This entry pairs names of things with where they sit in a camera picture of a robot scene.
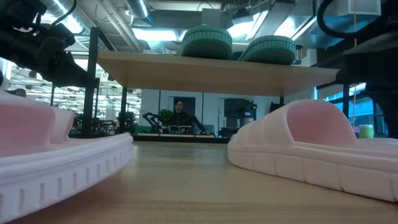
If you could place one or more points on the person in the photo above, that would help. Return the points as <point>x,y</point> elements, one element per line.
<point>179,119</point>

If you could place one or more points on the wooden shelf with black legs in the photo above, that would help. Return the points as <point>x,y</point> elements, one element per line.
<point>202,74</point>

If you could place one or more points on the green rubber slide sandal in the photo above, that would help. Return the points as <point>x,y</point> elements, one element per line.
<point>206,43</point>
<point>270,51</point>

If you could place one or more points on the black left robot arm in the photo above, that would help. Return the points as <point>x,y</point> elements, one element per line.
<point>18,15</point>

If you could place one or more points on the black cabinet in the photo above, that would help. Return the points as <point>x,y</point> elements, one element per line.
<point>239,112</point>

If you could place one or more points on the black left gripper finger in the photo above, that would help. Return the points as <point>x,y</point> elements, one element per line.
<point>73,73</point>

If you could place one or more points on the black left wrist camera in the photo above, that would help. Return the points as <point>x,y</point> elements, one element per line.
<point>66,35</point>

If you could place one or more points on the small green plant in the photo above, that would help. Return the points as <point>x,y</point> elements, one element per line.
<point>165,113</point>

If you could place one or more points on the green cup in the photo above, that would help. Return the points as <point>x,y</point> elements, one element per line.
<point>366,131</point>

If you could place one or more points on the dark workshop machinery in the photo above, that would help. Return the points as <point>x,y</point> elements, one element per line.
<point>102,124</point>

